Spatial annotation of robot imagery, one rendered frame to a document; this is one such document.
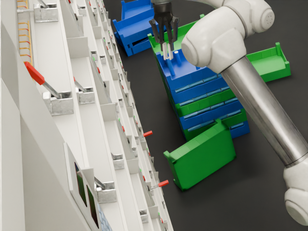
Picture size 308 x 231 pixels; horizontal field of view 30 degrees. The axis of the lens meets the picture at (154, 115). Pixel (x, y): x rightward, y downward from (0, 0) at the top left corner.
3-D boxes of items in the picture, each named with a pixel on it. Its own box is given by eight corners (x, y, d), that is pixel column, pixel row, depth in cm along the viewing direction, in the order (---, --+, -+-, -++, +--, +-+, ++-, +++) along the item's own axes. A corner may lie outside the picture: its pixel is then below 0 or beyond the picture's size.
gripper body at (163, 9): (174, 0, 238) (177, 22, 240) (155, 2, 241) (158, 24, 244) (168, 3, 231) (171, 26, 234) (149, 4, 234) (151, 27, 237)
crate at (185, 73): (221, 43, 264) (217, 29, 259) (235, 67, 249) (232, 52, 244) (159, 66, 264) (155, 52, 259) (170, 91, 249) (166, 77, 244)
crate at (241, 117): (233, 95, 285) (230, 83, 280) (247, 120, 269) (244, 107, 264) (176, 116, 285) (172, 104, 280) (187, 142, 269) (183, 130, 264)
